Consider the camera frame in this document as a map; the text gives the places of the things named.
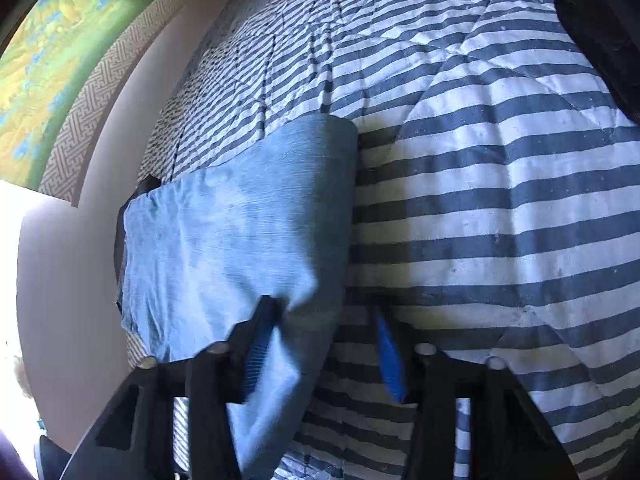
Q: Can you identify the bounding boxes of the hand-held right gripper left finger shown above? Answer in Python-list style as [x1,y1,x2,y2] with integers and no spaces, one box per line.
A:
[60,295,286,480]

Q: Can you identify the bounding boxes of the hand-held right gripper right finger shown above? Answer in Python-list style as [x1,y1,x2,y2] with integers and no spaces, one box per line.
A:
[370,305,583,480]

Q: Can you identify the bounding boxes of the light blue denim pants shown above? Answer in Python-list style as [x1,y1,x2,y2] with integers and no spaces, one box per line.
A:
[120,114,361,480]

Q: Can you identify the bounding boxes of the blue white striped bedspread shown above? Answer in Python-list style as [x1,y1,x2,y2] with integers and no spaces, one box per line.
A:
[125,0,640,480]

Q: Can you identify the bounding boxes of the green yellow patterned rug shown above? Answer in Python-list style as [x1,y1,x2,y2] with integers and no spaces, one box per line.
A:
[0,0,198,208]

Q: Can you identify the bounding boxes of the black cycling shorts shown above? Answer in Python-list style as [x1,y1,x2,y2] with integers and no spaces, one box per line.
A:
[554,0,640,126]

